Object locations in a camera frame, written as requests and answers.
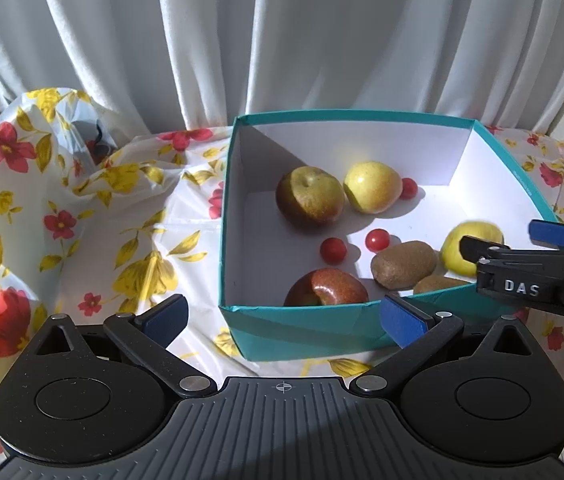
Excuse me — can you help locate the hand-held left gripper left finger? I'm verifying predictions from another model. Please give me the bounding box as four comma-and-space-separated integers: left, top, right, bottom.
36, 293, 217, 399

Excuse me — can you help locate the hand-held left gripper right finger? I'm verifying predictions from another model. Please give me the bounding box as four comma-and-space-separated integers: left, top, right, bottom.
349, 294, 533, 397

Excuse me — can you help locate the yellow round fruit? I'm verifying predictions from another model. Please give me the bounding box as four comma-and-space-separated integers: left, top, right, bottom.
440, 220, 505, 276

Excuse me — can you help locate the brown kiwi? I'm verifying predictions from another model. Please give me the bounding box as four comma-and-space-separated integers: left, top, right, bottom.
413, 275, 478, 295
370, 241, 439, 290

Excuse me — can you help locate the red apple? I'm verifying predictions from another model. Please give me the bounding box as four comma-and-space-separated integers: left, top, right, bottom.
275, 166, 345, 229
283, 268, 369, 307

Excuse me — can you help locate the teal cardboard box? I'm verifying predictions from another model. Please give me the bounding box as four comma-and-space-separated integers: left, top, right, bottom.
218, 112, 563, 362

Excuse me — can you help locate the yellow apple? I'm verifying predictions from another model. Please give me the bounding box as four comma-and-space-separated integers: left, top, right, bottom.
343, 161, 403, 213

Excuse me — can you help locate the floral plastic tablecloth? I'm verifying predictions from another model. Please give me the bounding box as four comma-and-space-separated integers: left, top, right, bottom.
0, 87, 564, 480

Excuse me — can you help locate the white curtain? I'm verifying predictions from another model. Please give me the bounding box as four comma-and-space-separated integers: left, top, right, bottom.
0, 0, 564, 136

